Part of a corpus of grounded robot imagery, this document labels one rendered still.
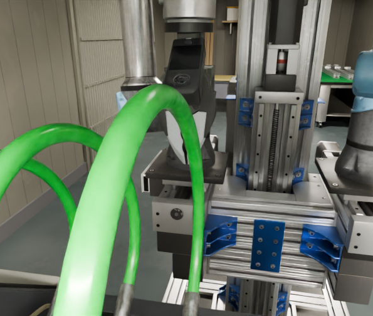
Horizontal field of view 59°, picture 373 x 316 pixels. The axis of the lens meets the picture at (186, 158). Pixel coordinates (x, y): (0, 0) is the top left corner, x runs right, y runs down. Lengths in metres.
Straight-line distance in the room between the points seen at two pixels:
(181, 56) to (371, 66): 0.30
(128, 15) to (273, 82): 0.43
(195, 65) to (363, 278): 0.76
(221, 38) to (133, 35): 7.15
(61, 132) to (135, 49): 0.68
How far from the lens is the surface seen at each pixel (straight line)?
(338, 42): 8.18
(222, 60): 8.04
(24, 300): 0.53
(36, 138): 0.21
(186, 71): 0.43
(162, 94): 0.16
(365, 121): 0.95
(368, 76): 0.60
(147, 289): 2.09
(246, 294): 1.31
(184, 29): 0.47
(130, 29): 0.91
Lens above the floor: 1.40
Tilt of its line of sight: 21 degrees down
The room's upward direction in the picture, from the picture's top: straight up
